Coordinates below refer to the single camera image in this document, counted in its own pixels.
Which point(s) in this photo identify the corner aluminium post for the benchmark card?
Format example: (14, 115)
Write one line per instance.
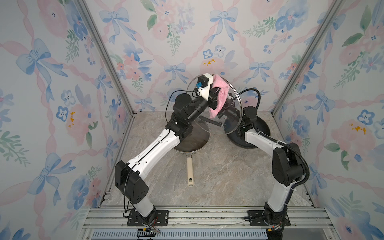
(320, 33)
(95, 34)

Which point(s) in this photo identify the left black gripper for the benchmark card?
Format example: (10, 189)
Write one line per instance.
(212, 101)

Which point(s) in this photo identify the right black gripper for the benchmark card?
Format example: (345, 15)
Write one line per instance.
(227, 108)

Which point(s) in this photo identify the pink cloth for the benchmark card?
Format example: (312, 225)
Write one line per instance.
(222, 96)

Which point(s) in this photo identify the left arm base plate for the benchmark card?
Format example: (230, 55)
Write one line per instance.
(157, 218)

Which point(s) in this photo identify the frying pan beige handle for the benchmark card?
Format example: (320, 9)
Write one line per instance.
(190, 169)

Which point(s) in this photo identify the left corner aluminium post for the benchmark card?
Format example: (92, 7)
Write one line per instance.
(95, 34)

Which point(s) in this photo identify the right corner aluminium post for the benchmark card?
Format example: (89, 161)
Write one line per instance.
(320, 33)

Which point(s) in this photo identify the aluminium mounting rail frame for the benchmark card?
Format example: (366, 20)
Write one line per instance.
(208, 223)

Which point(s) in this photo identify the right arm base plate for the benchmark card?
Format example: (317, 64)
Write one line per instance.
(266, 218)

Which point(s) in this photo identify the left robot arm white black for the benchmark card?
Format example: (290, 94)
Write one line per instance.
(130, 176)

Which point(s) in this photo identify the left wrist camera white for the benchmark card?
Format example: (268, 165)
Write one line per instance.
(204, 84)

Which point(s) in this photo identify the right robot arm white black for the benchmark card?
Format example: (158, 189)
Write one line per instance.
(289, 170)

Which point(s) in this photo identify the dark pot black handle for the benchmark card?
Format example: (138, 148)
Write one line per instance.
(247, 132)

